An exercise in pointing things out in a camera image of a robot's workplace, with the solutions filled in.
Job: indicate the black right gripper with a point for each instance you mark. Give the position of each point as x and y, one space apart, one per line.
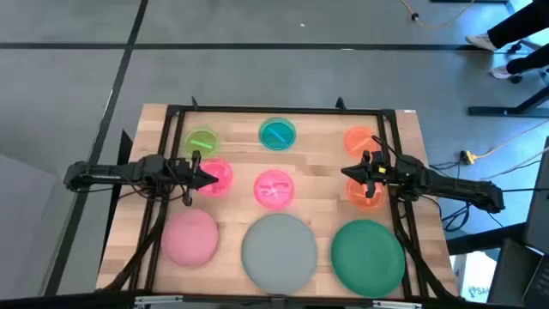
377 171

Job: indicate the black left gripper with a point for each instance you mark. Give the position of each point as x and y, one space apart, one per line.
180 173

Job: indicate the translucent orange small plate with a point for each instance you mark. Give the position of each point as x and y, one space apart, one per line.
358 141
358 195

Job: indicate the matte pink medium plate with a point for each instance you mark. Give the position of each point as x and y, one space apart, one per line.
190 238

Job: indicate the matte dark green large plate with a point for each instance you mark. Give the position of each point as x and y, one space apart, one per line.
367 258

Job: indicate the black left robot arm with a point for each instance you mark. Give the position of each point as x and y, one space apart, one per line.
111 171

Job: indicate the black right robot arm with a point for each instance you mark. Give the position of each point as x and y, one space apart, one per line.
446 186

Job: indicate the translucent neon pink small plate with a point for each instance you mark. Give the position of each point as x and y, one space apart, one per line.
273 189
221 189

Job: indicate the translucent lime green small plate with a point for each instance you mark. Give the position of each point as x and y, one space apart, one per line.
201 141

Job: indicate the translucent teal small plate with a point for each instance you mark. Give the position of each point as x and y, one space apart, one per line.
277 134

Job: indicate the matte grey large plate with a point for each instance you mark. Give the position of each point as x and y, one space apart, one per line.
279 254

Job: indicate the white printed cardboard box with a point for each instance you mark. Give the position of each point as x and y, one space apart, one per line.
472 279

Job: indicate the black desk leg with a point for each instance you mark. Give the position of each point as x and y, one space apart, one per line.
510 109

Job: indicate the black bar with silver brackets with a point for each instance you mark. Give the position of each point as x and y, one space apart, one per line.
64 300

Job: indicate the dark grey desk equipment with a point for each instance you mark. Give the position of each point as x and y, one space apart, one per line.
527 266

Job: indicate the person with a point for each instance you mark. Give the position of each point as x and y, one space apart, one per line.
519 23

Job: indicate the black aluminium table frame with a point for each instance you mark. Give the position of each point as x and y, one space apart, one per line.
279 110

